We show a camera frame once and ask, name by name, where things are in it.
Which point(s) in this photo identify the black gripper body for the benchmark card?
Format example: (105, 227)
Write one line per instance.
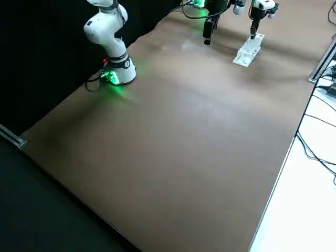
(256, 19)
(218, 6)

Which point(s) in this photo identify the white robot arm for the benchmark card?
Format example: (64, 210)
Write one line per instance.
(262, 6)
(115, 44)

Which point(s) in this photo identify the white test tube rack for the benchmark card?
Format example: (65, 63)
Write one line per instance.
(242, 59)

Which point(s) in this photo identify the black device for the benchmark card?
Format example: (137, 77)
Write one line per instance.
(331, 90)

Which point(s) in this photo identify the aluminium frame post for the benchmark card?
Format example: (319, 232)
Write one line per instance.
(323, 60)
(15, 140)

